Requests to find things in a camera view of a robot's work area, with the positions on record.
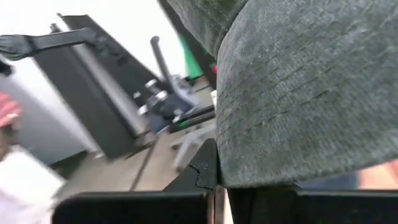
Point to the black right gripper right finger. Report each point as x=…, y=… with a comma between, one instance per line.
x=311, y=208

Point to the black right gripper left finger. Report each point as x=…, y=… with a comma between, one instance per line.
x=140, y=208

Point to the faded blue denim cap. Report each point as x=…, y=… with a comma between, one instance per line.
x=326, y=183

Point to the faded green cap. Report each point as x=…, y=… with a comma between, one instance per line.
x=295, y=102

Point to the white chair base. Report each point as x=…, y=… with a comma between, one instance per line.
x=186, y=146

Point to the grey metal equipment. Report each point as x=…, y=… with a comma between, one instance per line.
x=168, y=105

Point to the tall black panel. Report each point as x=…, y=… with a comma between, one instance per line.
x=77, y=109

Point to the person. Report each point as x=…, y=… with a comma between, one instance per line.
x=21, y=186

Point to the green panel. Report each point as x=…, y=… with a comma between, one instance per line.
x=191, y=62

